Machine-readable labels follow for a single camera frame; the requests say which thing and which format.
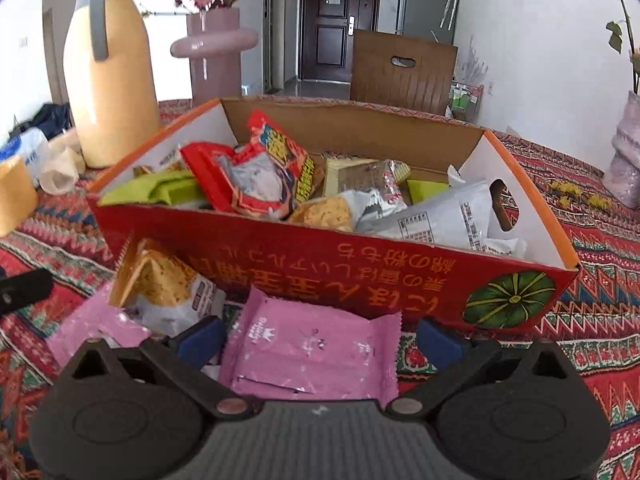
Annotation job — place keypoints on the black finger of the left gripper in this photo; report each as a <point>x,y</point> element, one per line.
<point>21,290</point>

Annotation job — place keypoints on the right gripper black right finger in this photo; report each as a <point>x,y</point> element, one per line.
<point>458,361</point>

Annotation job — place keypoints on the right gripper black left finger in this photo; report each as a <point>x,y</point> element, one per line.
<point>180,359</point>

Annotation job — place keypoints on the pink crown snack packet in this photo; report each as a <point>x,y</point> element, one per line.
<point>287,350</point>

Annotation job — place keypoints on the red orange chip bag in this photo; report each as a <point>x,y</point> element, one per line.
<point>266,178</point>

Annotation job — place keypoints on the cracker picture snack packet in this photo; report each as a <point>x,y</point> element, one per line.
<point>160,291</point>

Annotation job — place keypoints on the silver snack packet in box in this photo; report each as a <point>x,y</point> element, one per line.
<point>458,218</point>

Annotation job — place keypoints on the blue white tissue pack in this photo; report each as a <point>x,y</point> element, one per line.
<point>33,147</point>

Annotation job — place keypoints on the red orange cardboard box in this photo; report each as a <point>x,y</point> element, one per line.
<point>367,275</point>

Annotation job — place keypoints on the green snack packet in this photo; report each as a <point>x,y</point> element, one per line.
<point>177,188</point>

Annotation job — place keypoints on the yellow thermos jug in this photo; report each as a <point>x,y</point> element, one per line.
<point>109,80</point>

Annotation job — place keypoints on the textured pink vase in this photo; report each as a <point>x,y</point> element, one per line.
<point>621,178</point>

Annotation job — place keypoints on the wooden chair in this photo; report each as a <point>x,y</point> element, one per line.
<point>402,71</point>

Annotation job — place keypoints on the grey refrigerator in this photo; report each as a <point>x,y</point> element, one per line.
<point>430,0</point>

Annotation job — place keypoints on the dark brown door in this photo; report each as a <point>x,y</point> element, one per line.
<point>327,35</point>

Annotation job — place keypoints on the dried pink roses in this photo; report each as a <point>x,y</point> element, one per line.
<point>621,33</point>

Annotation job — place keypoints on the pink ring vase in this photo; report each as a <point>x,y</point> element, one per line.
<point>213,45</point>

